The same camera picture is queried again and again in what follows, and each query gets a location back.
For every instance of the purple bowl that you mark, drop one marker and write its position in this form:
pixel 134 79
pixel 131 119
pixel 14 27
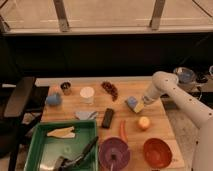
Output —
pixel 114 154

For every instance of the metal bowl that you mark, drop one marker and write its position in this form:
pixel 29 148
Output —
pixel 186 77

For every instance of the yellow red apple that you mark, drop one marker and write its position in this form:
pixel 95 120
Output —
pixel 144 123

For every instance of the small metal cup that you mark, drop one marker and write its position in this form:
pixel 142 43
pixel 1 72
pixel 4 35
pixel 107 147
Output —
pixel 66 88

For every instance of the orange bowl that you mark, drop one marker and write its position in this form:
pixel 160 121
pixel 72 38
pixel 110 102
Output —
pixel 157 153

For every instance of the orange carrot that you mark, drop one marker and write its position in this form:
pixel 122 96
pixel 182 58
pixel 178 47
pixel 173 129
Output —
pixel 123 131

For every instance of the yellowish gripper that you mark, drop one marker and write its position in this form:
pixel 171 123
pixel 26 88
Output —
pixel 145 100

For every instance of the blue yellow sponge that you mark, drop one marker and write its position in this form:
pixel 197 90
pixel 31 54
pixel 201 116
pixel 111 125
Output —
pixel 135 105

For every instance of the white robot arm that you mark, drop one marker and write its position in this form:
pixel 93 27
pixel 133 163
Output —
pixel 199 113

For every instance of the bunch of dark grapes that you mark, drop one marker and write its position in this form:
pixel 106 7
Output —
pixel 110 89

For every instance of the white cup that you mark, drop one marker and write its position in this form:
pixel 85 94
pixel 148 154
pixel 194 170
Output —
pixel 87 94

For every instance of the black rectangular block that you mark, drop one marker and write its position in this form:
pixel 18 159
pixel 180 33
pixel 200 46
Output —
pixel 106 122

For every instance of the light blue cloth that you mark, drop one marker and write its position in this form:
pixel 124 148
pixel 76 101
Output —
pixel 86 115

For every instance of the green plastic bin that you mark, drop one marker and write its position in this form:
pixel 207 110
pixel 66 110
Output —
pixel 44 150

